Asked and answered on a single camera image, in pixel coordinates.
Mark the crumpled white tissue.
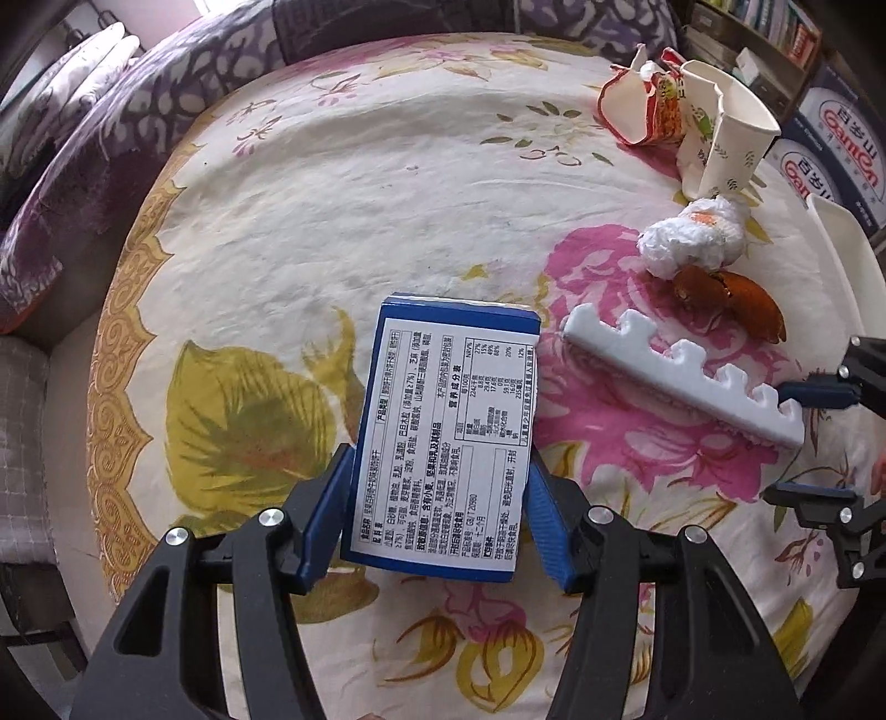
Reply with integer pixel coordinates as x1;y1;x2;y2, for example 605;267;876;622
637;197;749;279

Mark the white notched foam piece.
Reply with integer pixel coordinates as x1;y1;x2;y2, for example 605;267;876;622
562;303;805;448

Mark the grey checked chair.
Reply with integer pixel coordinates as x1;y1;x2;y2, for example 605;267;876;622
0;332;79;638

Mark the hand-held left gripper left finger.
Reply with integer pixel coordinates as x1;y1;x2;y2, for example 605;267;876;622
69;443;357;720

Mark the blue box with white label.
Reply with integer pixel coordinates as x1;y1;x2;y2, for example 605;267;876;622
339;294;541;583

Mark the white plastic bin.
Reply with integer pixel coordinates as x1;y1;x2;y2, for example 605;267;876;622
806;195;879;347

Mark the purple floral bedspread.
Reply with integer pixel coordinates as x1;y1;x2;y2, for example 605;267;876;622
0;0;676;333

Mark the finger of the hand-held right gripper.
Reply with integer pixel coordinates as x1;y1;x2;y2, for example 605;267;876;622
779;334;886;416
763;483;886;589

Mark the red crushed paper cup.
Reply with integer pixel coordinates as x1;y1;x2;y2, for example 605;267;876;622
596;43;693;148

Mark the wooden bookshelf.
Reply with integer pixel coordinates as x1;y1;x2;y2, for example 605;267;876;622
682;0;828;74

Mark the orange peel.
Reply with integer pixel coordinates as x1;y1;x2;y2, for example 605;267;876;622
673;266;789;343

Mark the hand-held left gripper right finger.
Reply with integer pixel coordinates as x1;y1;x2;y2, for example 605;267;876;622
526;453;804;720

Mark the folded floral quilt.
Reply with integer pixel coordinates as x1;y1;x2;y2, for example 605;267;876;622
0;20;143;188

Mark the white leaf-print paper cup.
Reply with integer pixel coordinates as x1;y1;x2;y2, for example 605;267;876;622
674;59;783;202

